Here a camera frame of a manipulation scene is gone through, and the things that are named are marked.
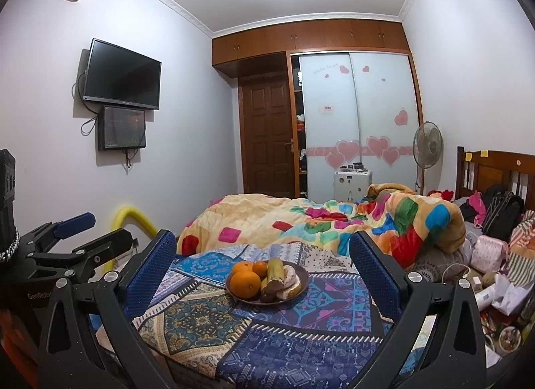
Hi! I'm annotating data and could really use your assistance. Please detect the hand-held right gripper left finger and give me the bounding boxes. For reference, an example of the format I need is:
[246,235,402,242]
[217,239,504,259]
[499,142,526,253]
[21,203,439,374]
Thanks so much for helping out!
[37,228,178,389]

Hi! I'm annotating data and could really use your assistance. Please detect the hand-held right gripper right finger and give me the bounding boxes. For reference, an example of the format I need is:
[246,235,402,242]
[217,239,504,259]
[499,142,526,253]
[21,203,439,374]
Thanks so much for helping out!
[348,229,489,389]

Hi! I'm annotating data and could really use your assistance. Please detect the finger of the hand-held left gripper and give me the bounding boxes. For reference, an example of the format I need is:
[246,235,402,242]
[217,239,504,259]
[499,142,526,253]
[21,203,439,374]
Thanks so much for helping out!
[19,212,97,253]
[25,228,135,289]

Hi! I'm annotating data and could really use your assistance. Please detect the pink pomelo segment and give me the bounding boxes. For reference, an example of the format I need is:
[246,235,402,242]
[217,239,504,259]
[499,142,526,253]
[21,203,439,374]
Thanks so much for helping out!
[283,265,308,289]

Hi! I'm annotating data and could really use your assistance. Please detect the large orange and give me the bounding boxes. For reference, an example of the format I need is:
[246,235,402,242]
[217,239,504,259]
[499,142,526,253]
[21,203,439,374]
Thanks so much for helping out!
[228,270,261,299]

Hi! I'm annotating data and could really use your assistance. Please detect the purple plate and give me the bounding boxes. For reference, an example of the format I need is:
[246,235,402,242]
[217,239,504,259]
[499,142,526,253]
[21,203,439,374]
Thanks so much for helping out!
[226,259,310,306]

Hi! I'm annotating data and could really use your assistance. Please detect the yellow foam tube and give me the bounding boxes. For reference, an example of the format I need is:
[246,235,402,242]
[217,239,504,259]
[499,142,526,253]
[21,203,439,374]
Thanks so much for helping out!
[100,204,159,275]

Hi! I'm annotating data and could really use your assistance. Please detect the grey patterned pillow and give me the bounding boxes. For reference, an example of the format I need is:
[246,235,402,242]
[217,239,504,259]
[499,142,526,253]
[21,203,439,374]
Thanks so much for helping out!
[412,247,474,286]

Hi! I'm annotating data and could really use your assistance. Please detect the patchwork bedspread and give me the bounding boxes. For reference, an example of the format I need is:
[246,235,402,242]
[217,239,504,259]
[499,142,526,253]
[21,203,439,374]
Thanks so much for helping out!
[94,242,427,389]

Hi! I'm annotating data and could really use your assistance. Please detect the white box appliance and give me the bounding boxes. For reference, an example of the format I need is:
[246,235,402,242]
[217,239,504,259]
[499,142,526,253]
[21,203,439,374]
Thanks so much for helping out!
[333,165,373,202]

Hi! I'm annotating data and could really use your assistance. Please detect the banana with brown end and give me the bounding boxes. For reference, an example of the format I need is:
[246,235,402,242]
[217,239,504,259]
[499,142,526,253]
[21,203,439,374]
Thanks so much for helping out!
[260,258,286,303]

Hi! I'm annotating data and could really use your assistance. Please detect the pink bag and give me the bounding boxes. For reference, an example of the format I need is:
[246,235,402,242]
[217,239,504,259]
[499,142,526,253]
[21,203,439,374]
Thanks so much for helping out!
[474,234,509,271]

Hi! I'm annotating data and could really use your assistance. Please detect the colourful checked blanket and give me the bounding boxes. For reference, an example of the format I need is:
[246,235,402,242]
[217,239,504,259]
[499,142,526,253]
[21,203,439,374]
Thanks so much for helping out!
[176,182,466,269]

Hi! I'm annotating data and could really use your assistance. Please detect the magenta cloth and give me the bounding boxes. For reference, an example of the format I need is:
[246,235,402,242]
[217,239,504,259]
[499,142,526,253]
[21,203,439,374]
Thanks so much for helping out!
[467,191,488,218]

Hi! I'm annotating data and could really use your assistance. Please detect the white paper bag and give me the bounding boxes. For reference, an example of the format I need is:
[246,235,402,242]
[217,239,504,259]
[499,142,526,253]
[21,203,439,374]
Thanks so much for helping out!
[491,274,526,317]

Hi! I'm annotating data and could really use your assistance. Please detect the standing fan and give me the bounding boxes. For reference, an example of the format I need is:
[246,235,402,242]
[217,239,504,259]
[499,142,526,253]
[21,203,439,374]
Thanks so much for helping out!
[412,120,444,196]

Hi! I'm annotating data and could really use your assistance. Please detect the black bag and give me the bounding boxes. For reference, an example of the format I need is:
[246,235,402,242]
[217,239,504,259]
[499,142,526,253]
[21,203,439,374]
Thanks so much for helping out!
[480,184,526,235]

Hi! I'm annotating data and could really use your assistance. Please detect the small round bowl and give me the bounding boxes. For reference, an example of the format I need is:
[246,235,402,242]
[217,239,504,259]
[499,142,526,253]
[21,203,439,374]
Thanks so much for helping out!
[499,325,523,353]

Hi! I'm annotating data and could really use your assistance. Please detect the striped bag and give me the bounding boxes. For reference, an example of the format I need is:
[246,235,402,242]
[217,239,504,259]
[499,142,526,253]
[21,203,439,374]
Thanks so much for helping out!
[507,209,535,290]

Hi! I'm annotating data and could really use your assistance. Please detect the wooden headboard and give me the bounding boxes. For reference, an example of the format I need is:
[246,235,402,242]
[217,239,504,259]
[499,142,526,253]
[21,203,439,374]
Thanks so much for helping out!
[455,147,535,202]

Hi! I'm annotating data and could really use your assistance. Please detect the wardrobe with heart stickers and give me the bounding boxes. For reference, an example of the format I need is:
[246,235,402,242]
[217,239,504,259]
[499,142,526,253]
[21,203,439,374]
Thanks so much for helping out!
[288,50,424,202]

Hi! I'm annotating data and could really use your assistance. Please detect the brown wooden door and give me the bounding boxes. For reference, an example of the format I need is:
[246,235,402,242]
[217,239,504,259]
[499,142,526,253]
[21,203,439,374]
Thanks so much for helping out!
[238,77,296,198]

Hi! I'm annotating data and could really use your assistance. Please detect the wooden overhead cabinets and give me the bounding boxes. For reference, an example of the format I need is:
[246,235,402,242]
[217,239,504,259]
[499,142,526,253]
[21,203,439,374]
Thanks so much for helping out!
[211,18,411,79]

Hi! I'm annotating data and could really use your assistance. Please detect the silver chain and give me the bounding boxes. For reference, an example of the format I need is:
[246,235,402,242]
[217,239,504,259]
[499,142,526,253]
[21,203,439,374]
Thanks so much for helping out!
[4,225,22,268]

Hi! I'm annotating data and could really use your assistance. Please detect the small wall monitor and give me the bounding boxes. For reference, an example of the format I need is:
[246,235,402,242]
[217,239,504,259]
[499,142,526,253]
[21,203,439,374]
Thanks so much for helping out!
[98,105,147,152]

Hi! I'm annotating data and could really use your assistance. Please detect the wall-mounted television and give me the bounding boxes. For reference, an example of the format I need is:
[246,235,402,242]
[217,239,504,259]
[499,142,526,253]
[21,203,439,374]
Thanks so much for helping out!
[83,38,162,111]

